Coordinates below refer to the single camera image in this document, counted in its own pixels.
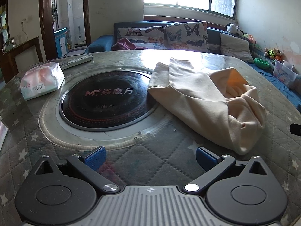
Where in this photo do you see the panda plush toy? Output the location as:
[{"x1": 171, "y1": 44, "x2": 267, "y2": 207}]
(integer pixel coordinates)
[{"x1": 226, "y1": 23, "x2": 244, "y2": 37}]

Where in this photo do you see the magenta cloth on sofa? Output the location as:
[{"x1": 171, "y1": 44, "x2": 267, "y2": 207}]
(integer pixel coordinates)
[{"x1": 111, "y1": 38, "x2": 148, "y2": 51}]

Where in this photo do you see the blue corner sofa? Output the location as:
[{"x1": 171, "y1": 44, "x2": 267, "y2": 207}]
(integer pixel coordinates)
[{"x1": 85, "y1": 21, "x2": 300, "y2": 110}]

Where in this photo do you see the right butterfly print cushion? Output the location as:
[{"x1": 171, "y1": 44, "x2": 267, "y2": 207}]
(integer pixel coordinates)
[{"x1": 165, "y1": 21, "x2": 209, "y2": 53}]

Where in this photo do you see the black round induction cooktop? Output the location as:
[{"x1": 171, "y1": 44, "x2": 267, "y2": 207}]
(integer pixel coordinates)
[{"x1": 59, "y1": 70, "x2": 159, "y2": 132}]

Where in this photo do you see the light blue cabinet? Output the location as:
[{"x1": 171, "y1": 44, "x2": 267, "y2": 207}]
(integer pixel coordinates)
[{"x1": 54, "y1": 27, "x2": 68, "y2": 58}]

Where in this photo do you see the clear plastic storage box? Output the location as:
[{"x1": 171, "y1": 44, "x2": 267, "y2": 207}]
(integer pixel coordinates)
[{"x1": 273, "y1": 60, "x2": 299, "y2": 89}]

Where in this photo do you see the cream beige garment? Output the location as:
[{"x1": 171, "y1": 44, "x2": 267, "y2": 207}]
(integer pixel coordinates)
[{"x1": 147, "y1": 59, "x2": 266, "y2": 155}]

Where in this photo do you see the grey remote control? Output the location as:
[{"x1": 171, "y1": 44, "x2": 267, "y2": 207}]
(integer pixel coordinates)
[{"x1": 30, "y1": 54, "x2": 94, "y2": 70}]

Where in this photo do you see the left butterfly print cushion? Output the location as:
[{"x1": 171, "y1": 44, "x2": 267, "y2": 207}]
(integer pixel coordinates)
[{"x1": 116, "y1": 26, "x2": 166, "y2": 50}]

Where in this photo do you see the dark wooden door frame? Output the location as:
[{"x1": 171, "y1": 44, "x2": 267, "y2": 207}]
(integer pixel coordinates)
[{"x1": 38, "y1": 0, "x2": 91, "y2": 60}]

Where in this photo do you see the pink white tissue pack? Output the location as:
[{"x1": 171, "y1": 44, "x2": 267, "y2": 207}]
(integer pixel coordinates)
[{"x1": 20, "y1": 61, "x2": 65, "y2": 101}]

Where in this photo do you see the pink plastic bag pack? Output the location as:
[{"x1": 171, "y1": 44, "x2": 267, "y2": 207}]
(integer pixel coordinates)
[{"x1": 0, "y1": 121, "x2": 8, "y2": 150}]

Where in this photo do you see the grey plain cushion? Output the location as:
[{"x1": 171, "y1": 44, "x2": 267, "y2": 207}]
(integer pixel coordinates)
[{"x1": 220, "y1": 33, "x2": 254, "y2": 63}]

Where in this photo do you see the butterfly print cushion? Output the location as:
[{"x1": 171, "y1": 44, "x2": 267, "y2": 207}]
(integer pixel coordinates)
[
  {"x1": 165, "y1": 21, "x2": 209, "y2": 53},
  {"x1": 116, "y1": 26, "x2": 166, "y2": 50}
]

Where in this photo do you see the green plastic bowl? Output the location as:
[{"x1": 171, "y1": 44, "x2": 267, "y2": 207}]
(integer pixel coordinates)
[{"x1": 254, "y1": 58, "x2": 270, "y2": 70}]

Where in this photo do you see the small plush toys pile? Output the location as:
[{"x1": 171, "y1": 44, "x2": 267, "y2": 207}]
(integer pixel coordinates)
[{"x1": 264, "y1": 48, "x2": 283, "y2": 62}]

